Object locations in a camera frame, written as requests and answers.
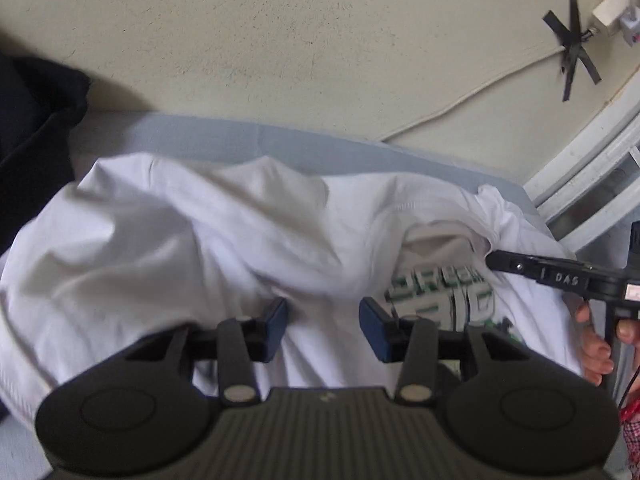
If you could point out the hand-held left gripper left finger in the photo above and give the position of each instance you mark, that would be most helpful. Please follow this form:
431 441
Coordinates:
275 321

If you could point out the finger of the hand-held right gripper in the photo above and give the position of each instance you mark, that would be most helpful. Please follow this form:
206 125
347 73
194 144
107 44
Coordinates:
540 269

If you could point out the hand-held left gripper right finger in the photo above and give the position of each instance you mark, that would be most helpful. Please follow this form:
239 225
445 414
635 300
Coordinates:
372 332

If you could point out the white printed t-shirt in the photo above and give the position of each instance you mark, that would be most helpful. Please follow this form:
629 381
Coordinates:
200 230

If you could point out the pile of dark clothes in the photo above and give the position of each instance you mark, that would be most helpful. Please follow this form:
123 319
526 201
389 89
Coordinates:
35 135

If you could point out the person's right hand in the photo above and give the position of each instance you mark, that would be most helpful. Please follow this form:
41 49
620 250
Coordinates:
592 355

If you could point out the red patterned cloth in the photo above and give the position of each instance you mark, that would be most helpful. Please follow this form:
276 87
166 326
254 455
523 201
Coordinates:
632 435

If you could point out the grey striped bed sheet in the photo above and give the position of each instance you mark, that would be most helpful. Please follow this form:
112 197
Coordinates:
210 136

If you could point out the black tape cross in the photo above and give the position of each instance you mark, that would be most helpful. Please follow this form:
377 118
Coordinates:
574 47

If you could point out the white power adapter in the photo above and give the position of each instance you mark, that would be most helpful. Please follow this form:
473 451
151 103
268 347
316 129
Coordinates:
612 10

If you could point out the white window frame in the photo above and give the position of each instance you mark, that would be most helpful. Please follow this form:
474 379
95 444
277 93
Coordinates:
580 170

